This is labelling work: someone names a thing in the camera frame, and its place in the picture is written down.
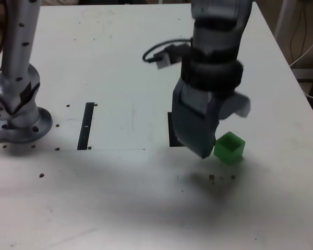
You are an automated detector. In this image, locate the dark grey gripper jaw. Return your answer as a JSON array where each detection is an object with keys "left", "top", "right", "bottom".
[{"left": 171, "top": 77, "right": 222, "bottom": 159}]

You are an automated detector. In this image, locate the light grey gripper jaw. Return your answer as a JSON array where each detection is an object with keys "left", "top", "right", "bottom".
[{"left": 219, "top": 92, "right": 252, "bottom": 121}]

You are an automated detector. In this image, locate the green cube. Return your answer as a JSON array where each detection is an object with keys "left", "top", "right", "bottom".
[{"left": 213, "top": 131, "right": 246, "bottom": 167}]

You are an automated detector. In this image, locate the black tape square outline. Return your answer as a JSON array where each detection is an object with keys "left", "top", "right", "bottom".
[{"left": 167, "top": 111, "right": 185, "bottom": 147}]

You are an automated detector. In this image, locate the black tape strip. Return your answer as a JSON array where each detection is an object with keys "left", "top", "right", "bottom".
[{"left": 77, "top": 102, "right": 95, "bottom": 151}]

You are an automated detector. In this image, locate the grey gripper camera box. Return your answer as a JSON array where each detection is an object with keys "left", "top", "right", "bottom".
[{"left": 155, "top": 49, "right": 183, "bottom": 70}]

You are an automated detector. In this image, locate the black camera cable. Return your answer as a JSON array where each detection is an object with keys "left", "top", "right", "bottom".
[{"left": 141, "top": 38, "right": 194, "bottom": 65}]

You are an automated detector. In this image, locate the white cable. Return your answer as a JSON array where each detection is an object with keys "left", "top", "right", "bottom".
[{"left": 288, "top": 32, "right": 313, "bottom": 100}]

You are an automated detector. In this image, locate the thin black cable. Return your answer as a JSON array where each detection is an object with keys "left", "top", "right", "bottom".
[{"left": 288, "top": 0, "right": 311, "bottom": 65}]

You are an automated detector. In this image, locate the white post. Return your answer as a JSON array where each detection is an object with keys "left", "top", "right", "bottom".
[{"left": 274, "top": 0, "right": 298, "bottom": 46}]

